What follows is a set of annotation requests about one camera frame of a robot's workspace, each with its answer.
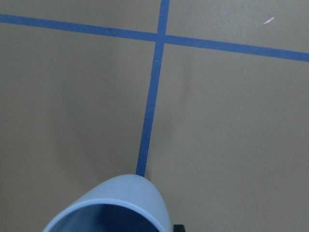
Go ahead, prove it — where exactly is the light blue cup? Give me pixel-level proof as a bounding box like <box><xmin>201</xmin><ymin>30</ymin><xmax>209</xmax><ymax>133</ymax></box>
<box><xmin>44</xmin><ymin>174</ymin><xmax>173</xmax><ymax>232</ymax></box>

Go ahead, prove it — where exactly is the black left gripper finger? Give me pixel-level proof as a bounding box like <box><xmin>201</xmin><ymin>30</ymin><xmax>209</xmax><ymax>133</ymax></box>
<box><xmin>173</xmin><ymin>224</ymin><xmax>185</xmax><ymax>232</ymax></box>

